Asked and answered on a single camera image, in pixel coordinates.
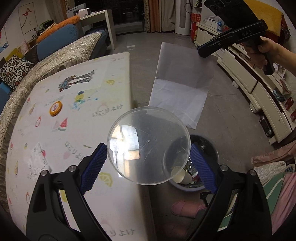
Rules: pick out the white tv cabinet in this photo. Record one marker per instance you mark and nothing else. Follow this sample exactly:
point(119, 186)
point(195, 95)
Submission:
point(260, 89)

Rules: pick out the orange tape roll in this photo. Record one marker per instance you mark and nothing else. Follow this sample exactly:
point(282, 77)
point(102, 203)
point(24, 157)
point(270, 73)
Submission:
point(55, 108)

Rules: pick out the white round trash bin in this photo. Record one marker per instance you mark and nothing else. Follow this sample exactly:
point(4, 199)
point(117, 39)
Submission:
point(205, 158)

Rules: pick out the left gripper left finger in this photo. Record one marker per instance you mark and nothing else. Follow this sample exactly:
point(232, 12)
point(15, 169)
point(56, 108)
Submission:
point(47, 219)

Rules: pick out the aluminium foil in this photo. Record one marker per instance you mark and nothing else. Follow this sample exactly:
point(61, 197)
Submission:
point(190, 168)

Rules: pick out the white paper sheet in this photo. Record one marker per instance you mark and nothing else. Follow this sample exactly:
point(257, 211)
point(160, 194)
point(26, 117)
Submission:
point(182, 82)

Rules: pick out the white side table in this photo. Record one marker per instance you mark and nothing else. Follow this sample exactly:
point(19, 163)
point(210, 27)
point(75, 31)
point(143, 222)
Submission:
point(99, 19)

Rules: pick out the black white ring pattern pillow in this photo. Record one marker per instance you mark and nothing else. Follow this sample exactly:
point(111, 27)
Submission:
point(14, 71)

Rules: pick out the sectional sofa with lace cover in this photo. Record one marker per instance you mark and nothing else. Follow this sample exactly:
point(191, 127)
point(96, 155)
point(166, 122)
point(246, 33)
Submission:
point(85, 48)

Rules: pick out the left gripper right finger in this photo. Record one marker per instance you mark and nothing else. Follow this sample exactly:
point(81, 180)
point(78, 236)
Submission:
point(202, 230)

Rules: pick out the white paper cup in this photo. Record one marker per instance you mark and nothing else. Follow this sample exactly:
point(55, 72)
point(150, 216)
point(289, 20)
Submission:
point(180, 176)

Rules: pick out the pink slipper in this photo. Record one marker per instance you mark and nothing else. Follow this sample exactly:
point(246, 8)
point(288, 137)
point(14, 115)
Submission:
point(187, 208)

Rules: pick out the white tissue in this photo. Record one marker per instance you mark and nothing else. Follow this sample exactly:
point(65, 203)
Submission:
point(35, 159)

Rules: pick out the person right hand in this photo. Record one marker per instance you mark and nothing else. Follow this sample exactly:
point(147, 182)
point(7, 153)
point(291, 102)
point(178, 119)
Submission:
point(268, 48)

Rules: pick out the white tower fan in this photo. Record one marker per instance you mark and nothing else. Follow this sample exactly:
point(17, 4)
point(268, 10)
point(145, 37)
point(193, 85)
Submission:
point(183, 17)

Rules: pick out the clear round plastic lid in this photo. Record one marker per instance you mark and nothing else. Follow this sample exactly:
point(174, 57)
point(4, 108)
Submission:
point(148, 145)

